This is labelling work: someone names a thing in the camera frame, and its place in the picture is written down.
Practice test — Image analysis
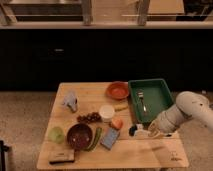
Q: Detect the blue sponge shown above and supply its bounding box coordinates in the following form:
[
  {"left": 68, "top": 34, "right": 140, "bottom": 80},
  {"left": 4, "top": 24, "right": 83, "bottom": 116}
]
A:
[{"left": 100, "top": 128, "right": 120, "bottom": 150}]

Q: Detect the grey toy elephant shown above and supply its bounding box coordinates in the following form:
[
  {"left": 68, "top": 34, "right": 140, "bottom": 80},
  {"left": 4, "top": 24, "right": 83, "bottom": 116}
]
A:
[{"left": 62, "top": 91, "right": 78, "bottom": 112}]

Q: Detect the green apple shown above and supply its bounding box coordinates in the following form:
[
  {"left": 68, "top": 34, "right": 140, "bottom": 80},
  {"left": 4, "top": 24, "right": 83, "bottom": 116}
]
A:
[{"left": 48, "top": 127, "right": 64, "bottom": 144}]

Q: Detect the green plastic tray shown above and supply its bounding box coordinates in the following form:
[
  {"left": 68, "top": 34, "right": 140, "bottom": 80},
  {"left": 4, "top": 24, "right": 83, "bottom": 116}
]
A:
[{"left": 128, "top": 78, "right": 174, "bottom": 123}]

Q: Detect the green cucumber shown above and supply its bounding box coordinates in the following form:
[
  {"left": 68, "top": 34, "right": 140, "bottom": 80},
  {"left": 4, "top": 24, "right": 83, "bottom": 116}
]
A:
[{"left": 86, "top": 127, "right": 102, "bottom": 151}]

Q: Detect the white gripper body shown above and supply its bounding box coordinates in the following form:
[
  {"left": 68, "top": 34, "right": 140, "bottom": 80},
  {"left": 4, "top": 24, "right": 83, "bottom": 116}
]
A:
[{"left": 148, "top": 120, "right": 177, "bottom": 138}]

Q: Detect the black and white dish brush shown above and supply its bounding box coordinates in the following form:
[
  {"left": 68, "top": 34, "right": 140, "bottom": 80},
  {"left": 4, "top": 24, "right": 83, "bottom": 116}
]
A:
[{"left": 129, "top": 124, "right": 149, "bottom": 136}]

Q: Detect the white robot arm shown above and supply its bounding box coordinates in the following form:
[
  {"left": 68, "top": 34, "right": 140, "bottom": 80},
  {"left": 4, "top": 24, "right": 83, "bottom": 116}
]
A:
[{"left": 148, "top": 91, "right": 213, "bottom": 138}]

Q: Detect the white cup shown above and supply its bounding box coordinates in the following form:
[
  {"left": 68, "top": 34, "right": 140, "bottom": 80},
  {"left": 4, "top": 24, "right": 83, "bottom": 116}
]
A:
[{"left": 99, "top": 105, "right": 115, "bottom": 122}]

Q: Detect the orange bowl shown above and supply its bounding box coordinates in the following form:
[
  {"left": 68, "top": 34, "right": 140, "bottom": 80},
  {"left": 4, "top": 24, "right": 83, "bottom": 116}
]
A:
[{"left": 106, "top": 81, "right": 129, "bottom": 100}]

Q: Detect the orange carrot piece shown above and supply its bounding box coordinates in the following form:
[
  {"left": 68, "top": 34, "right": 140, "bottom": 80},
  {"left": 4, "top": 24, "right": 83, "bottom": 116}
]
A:
[{"left": 110, "top": 118, "right": 123, "bottom": 130}]

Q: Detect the yellow banana piece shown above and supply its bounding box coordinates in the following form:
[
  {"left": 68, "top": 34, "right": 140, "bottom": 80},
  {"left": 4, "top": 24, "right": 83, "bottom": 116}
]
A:
[{"left": 114, "top": 105, "right": 128, "bottom": 112}]

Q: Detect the silver fork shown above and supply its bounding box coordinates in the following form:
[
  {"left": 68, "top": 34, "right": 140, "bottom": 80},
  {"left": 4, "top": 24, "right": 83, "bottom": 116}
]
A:
[{"left": 138, "top": 91, "right": 147, "bottom": 114}]

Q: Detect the wooden table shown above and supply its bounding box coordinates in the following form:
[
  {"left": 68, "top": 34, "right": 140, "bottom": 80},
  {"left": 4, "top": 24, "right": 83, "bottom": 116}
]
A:
[{"left": 37, "top": 82, "right": 189, "bottom": 171}]

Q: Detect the bunch of red grapes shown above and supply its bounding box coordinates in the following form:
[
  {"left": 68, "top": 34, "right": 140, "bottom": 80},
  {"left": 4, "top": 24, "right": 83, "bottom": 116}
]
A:
[{"left": 77, "top": 112, "right": 101, "bottom": 123}]

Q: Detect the dark red bowl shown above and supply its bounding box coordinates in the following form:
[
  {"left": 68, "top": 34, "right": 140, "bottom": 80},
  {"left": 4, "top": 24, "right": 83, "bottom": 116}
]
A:
[{"left": 67, "top": 123, "right": 93, "bottom": 150}]

